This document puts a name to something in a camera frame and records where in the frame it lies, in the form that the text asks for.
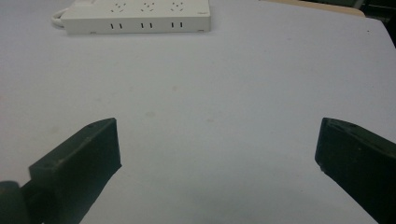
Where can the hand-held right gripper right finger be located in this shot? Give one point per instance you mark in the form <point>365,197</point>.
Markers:
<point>358,158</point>

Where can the white power strip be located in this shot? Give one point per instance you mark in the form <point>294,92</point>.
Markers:
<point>137,15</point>

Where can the beige board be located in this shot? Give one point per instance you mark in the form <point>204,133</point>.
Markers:
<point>323,6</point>

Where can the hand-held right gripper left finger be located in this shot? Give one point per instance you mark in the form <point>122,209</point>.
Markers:
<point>81,161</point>

